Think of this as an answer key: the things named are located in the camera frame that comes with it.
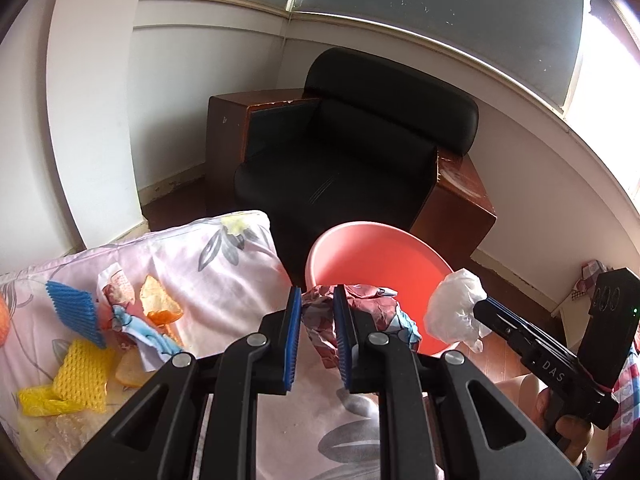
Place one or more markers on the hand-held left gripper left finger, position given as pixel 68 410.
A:
pixel 294 340

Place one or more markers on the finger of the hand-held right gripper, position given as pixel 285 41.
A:
pixel 505 322

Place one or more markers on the white and red wrapper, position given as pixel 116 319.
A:
pixel 117 287

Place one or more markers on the checked cloth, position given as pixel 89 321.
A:
pixel 625 390

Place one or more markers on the pink plastic bucket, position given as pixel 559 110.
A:
pixel 380 260

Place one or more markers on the person's right hand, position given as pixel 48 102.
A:
pixel 575 435

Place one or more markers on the tan fruit peel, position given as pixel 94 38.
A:
pixel 131 372

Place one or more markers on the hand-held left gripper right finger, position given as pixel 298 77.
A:
pixel 342 340

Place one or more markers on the clear plastic wrap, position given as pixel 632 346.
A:
pixel 65 430

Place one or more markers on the pink floral bedsheet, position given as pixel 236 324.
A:
pixel 210 285

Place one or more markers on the pink checked bag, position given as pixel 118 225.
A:
pixel 595 277

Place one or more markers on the yellow foam fruit net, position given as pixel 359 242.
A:
pixel 82 375

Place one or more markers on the yellow plastic bag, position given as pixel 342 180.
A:
pixel 40 400

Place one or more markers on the orange-red plastic scrap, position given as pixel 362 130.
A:
pixel 106 320

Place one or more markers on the brown wooden side cabinet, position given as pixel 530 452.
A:
pixel 225 150

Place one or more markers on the white plastic bag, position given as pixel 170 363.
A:
pixel 452 305

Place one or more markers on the blue foam fruit net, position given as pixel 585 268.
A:
pixel 75 310

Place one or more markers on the black leather armchair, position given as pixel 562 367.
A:
pixel 350 160

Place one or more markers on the red apple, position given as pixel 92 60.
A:
pixel 4 320

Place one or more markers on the maroon foil wrapper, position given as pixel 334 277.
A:
pixel 370 310

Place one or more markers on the blue and white crumpled wrapper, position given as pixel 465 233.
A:
pixel 150 342

